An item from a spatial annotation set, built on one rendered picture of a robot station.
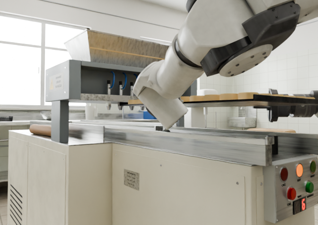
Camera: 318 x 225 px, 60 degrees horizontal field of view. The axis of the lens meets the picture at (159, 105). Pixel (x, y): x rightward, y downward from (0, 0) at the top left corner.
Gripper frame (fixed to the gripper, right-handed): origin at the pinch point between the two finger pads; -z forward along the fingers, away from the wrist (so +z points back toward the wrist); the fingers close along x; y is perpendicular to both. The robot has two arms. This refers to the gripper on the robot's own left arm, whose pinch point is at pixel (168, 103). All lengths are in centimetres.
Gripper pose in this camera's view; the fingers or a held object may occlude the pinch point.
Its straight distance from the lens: 84.2
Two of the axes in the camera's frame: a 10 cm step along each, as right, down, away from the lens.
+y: -9.9, -0.1, 1.2
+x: 0.1, -10.0, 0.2
